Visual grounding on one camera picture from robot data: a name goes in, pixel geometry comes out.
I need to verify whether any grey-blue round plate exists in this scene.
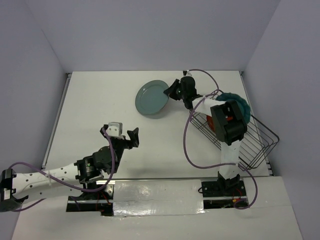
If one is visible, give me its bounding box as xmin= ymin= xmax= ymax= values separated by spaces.
xmin=134 ymin=80 xmax=169 ymax=116

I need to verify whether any orange scalloped plate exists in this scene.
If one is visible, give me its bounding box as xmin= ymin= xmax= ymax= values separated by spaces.
xmin=206 ymin=115 xmax=215 ymax=132

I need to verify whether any teal ornate plate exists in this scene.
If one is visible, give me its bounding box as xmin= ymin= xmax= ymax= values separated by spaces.
xmin=216 ymin=92 xmax=251 ymax=124

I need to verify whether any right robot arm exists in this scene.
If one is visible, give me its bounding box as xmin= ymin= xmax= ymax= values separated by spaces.
xmin=163 ymin=76 xmax=251 ymax=196

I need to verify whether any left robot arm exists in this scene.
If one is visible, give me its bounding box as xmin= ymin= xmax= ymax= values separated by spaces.
xmin=0 ymin=122 xmax=140 ymax=212

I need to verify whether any silver taped panel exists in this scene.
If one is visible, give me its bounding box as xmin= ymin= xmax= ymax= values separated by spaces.
xmin=113 ymin=179 xmax=205 ymax=217

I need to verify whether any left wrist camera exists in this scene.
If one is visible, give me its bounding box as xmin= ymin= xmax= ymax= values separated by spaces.
xmin=106 ymin=122 xmax=123 ymax=139

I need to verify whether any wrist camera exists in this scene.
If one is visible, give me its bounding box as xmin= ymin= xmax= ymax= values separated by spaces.
xmin=106 ymin=122 xmax=123 ymax=139
xmin=182 ymin=70 xmax=192 ymax=77

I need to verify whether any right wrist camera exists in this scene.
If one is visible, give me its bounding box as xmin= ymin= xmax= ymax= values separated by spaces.
xmin=182 ymin=70 xmax=192 ymax=77

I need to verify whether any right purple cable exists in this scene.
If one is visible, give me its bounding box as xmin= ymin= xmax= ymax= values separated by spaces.
xmin=183 ymin=68 xmax=260 ymax=210

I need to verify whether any purple cable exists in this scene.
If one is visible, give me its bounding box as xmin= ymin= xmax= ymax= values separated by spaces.
xmin=183 ymin=68 xmax=260 ymax=210
xmin=7 ymin=129 xmax=118 ymax=213

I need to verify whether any wire dish rack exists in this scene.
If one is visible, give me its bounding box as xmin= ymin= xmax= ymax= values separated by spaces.
xmin=191 ymin=112 xmax=280 ymax=170

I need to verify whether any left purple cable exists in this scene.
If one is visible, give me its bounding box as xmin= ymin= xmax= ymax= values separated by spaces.
xmin=7 ymin=129 xmax=118 ymax=213

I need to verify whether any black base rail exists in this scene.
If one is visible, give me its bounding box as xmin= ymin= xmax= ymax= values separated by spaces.
xmin=66 ymin=178 xmax=249 ymax=217

